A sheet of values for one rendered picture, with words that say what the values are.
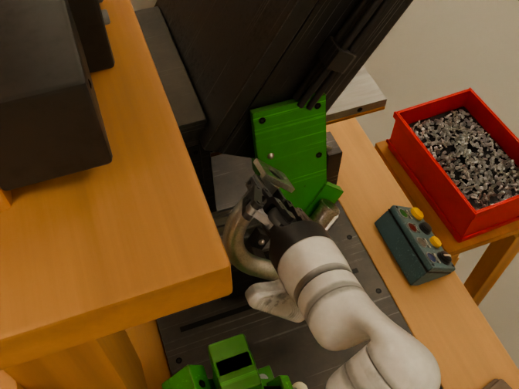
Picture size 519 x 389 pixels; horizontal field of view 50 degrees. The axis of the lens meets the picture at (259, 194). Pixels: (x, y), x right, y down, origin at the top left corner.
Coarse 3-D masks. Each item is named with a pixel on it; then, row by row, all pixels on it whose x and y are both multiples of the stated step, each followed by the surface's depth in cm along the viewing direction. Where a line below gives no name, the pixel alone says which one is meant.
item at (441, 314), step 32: (352, 128) 127; (352, 160) 121; (352, 192) 116; (384, 192) 116; (352, 224) 112; (384, 256) 107; (416, 288) 103; (448, 288) 103; (416, 320) 99; (448, 320) 99; (480, 320) 99; (448, 352) 96; (480, 352) 96; (448, 384) 92; (480, 384) 92; (512, 384) 92
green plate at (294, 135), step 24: (312, 96) 80; (264, 120) 79; (288, 120) 81; (312, 120) 82; (264, 144) 82; (288, 144) 83; (312, 144) 85; (288, 168) 86; (312, 168) 88; (288, 192) 89; (312, 192) 91
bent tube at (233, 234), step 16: (256, 160) 73; (272, 176) 71; (272, 192) 74; (240, 208) 74; (240, 224) 75; (224, 240) 77; (240, 240) 77; (240, 256) 78; (256, 256) 82; (256, 272) 82; (272, 272) 83
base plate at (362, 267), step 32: (224, 160) 121; (224, 192) 116; (352, 256) 107; (384, 288) 103; (160, 320) 99; (192, 320) 99; (224, 320) 99; (256, 320) 99; (288, 320) 99; (192, 352) 96; (256, 352) 96; (288, 352) 96; (320, 352) 96; (352, 352) 96; (320, 384) 92
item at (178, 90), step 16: (144, 16) 96; (160, 16) 96; (144, 32) 94; (160, 32) 94; (160, 48) 91; (176, 48) 92; (160, 64) 89; (176, 64) 89; (176, 80) 87; (176, 96) 85; (192, 96) 85; (176, 112) 83; (192, 112) 83; (192, 128) 82; (192, 144) 85; (192, 160) 88; (208, 160) 89; (208, 176) 93; (208, 192) 96
